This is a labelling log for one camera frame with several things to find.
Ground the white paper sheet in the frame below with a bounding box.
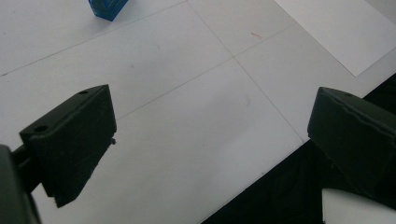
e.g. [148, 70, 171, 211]
[273, 0, 396, 77]

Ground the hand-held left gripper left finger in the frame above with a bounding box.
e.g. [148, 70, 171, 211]
[19, 84, 118, 209]

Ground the blue plastic block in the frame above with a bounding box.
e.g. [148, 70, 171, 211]
[88, 0, 129, 22]

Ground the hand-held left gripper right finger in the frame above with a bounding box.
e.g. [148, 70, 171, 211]
[307, 87, 396, 210]

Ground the white rounded object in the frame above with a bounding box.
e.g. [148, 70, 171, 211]
[321, 188, 396, 224]

